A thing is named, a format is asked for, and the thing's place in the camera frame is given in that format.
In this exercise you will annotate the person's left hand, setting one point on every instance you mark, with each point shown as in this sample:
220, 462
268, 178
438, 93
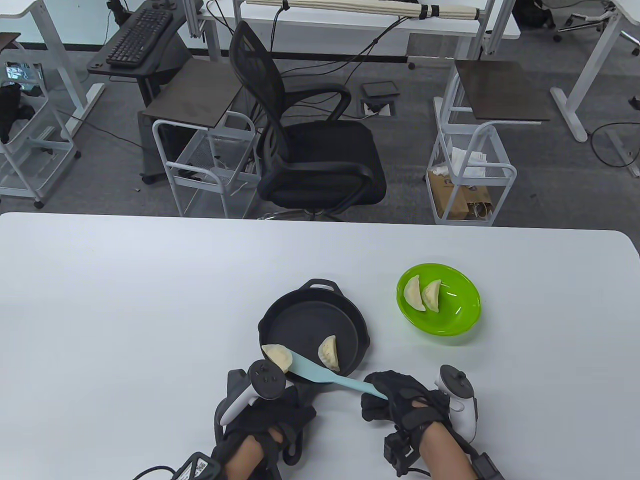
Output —
280, 420

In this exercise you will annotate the person's right hand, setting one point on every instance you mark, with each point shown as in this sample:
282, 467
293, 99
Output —
405, 400

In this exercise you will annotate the light blue dessert spatula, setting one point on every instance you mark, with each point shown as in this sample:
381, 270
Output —
312, 371

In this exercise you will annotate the pale fried dumpling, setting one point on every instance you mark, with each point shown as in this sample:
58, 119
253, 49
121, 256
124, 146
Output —
431, 296
277, 356
328, 352
412, 295

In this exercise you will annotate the black cast iron frying pan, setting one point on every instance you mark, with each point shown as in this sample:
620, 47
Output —
310, 320

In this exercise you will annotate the green plastic bowl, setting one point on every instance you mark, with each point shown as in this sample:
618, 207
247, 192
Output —
460, 310

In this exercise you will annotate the person's right forearm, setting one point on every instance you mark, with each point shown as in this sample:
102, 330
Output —
445, 455

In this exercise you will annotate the person's left forearm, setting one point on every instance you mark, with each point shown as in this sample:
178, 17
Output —
245, 460

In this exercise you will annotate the black and white left controller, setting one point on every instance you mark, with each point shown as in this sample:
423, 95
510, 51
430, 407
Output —
267, 381

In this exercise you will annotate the black and white controller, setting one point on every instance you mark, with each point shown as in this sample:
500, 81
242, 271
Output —
457, 382
267, 381

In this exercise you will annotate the black and white right controller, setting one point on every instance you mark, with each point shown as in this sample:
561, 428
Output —
457, 382

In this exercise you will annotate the black left wrist device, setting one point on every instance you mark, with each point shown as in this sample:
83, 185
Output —
200, 467

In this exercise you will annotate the black wrist device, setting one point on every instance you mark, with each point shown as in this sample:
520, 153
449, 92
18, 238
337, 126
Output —
487, 467
200, 467

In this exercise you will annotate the black right wrist device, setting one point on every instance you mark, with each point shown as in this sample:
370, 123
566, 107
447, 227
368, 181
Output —
487, 467

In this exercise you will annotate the brown paper bag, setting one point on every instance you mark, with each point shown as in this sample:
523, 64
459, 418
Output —
450, 195

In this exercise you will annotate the white papers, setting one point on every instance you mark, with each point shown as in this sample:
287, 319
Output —
467, 160

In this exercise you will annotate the black mesh office chair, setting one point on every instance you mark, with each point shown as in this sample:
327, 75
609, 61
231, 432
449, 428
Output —
320, 150

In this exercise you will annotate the floor socket box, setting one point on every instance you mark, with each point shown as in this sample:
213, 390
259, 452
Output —
378, 107

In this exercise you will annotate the dark brown side table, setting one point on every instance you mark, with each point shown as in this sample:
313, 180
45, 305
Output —
500, 90

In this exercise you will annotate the white cart left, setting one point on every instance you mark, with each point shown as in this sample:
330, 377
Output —
195, 92

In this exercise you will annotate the white desk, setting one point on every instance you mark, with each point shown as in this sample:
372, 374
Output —
350, 27
595, 60
20, 7

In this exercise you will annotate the dark keyboard stand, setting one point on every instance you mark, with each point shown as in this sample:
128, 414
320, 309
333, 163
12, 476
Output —
172, 55

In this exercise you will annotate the black keyboard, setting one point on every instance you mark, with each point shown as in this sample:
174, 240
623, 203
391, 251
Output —
140, 37

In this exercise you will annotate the black bag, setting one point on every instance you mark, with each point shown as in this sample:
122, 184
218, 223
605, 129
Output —
532, 12

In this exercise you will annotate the black cloth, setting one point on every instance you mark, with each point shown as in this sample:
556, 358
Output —
10, 110

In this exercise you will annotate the office chair wheel base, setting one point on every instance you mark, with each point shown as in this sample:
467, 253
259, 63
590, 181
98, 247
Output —
582, 20

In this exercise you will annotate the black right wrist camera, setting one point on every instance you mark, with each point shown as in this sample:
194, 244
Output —
397, 450

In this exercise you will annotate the aluminium frame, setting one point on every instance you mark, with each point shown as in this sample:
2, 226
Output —
194, 20

